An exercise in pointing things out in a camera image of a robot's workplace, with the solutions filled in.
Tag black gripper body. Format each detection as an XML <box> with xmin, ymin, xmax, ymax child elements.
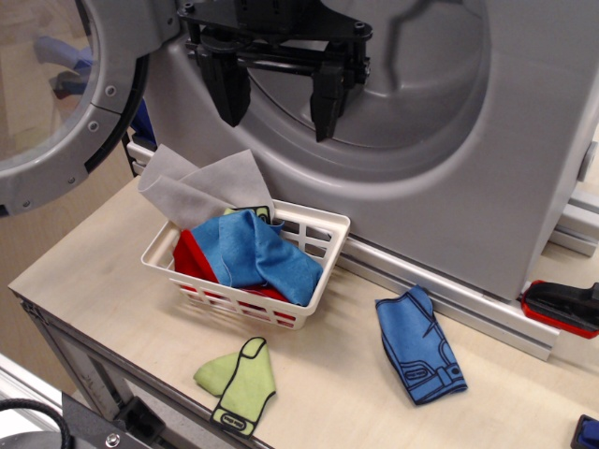
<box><xmin>178</xmin><ymin>1</ymin><xmax>373</xmax><ymax>78</ymax></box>

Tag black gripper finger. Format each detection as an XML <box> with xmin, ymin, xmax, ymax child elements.
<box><xmin>310</xmin><ymin>63</ymin><xmax>345</xmax><ymax>142</ymax></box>
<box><xmin>196</xmin><ymin>48</ymin><xmax>251</xmax><ymax>127</ymax></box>

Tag grey felt cloth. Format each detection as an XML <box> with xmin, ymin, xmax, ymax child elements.
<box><xmin>138</xmin><ymin>145</ymin><xmax>274</xmax><ymax>229</ymax></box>

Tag blue felt cloth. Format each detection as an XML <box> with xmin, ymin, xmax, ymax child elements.
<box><xmin>191</xmin><ymin>210</ymin><xmax>323</xmax><ymax>307</ymax></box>

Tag red felt cloth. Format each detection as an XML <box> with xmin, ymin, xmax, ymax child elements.
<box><xmin>173</xmin><ymin>230</ymin><xmax>297</xmax><ymax>328</ymax></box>

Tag grey toy washing machine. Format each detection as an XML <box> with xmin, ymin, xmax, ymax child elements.
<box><xmin>86</xmin><ymin>0</ymin><xmax>599</xmax><ymax>302</ymax></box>

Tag white plastic laundry basket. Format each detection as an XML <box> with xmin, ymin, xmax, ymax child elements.
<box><xmin>141</xmin><ymin>200</ymin><xmax>350</xmax><ymax>330</ymax></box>

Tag grey round machine door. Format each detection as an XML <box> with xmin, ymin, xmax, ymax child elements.
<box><xmin>1</xmin><ymin>1</ymin><xmax>151</xmax><ymax>217</ymax></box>

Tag blue clamp behind door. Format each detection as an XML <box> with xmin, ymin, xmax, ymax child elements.
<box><xmin>131</xmin><ymin>99</ymin><xmax>156</xmax><ymax>145</ymax></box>

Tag green cloth in basket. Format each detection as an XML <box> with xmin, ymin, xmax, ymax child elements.
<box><xmin>224</xmin><ymin>206</ymin><xmax>271</xmax><ymax>225</ymax></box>

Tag blue felt jeans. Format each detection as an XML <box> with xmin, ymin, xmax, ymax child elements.
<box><xmin>375</xmin><ymin>285</ymin><xmax>468</xmax><ymax>405</ymax></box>

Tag green felt shirt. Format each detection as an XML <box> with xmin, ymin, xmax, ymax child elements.
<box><xmin>194</xmin><ymin>337</ymin><xmax>276</xmax><ymax>439</ymax></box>

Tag red black clamp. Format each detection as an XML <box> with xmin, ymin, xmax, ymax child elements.
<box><xmin>520</xmin><ymin>281</ymin><xmax>598</xmax><ymax>339</ymax></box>

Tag blue black clamp corner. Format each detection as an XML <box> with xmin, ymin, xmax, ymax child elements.
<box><xmin>570</xmin><ymin>414</ymin><xmax>599</xmax><ymax>449</ymax></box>

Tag aluminium table frame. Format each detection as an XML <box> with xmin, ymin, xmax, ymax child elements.
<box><xmin>20</xmin><ymin>297</ymin><xmax>268</xmax><ymax>448</ymax></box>

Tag black metal base plate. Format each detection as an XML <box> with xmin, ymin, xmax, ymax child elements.
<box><xmin>62</xmin><ymin>394</ymin><xmax>166</xmax><ymax>449</ymax></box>

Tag black cable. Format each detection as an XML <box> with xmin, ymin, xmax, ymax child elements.
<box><xmin>0</xmin><ymin>398</ymin><xmax>72</xmax><ymax>449</ymax></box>

